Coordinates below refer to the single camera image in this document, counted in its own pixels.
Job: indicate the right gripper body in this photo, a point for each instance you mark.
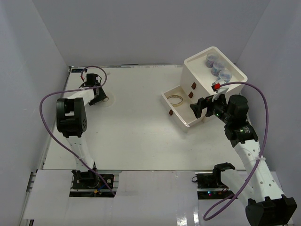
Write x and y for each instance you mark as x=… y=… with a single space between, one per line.
x=218 y=106

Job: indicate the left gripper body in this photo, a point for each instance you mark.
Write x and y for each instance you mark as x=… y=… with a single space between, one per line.
x=101 y=97

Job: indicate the white bottom drawer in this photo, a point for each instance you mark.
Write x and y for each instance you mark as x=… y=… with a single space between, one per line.
x=182 y=115

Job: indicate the beige masking tape roll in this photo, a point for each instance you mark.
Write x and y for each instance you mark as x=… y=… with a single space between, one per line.
x=175 y=100

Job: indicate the white tape roll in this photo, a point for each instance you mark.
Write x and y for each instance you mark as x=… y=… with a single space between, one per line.
x=108 y=101

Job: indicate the white drawer storage box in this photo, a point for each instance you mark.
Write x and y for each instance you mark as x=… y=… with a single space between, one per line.
x=197 y=79

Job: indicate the paper clip jar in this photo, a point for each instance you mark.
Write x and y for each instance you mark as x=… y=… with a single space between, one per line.
x=225 y=75
x=218 y=66
x=210 y=59

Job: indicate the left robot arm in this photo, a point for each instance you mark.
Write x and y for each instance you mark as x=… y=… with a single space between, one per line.
x=71 y=119

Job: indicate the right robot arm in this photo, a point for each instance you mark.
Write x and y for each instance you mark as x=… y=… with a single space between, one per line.
x=264 y=201

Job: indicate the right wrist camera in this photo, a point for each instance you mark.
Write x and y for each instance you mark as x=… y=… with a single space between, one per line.
x=219 y=89

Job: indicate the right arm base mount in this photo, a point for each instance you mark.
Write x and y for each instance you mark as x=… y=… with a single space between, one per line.
x=209 y=185

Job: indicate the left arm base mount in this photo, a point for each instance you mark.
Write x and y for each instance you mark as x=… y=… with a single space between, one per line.
x=88 y=185

